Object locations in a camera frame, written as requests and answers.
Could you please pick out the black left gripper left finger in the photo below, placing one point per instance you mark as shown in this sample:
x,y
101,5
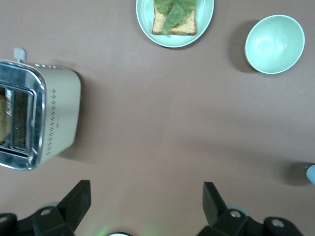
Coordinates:
x,y
61,216

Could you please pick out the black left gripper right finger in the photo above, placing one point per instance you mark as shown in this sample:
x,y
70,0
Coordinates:
x,y
229,223

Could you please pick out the blue paper cup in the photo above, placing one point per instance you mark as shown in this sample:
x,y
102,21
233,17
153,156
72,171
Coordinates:
x,y
311,175

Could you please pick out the white round dish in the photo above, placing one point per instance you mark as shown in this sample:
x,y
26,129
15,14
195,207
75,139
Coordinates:
x,y
118,234

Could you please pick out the beige and chrome toaster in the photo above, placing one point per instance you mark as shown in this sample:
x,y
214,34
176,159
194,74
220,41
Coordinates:
x,y
64,110

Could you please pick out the pale green bowl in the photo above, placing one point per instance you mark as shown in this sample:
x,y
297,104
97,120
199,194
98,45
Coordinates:
x,y
274,44

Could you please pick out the toast with lettuce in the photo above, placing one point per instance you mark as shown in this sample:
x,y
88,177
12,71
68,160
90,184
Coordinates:
x,y
174,14

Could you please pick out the pale green plate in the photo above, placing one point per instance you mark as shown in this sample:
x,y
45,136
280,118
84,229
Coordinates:
x,y
145,17

